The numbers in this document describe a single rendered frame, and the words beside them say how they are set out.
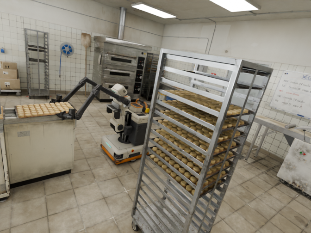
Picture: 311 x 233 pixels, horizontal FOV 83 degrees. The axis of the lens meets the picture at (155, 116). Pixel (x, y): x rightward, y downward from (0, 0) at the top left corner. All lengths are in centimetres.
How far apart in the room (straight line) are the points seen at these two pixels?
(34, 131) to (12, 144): 24
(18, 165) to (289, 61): 511
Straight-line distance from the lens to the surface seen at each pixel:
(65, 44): 649
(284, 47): 501
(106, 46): 584
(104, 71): 586
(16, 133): 240
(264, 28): 532
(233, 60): 105
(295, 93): 478
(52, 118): 238
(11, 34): 653
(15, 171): 264
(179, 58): 131
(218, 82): 111
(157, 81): 142
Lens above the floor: 176
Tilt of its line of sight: 19 degrees down
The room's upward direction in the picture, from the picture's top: 11 degrees clockwise
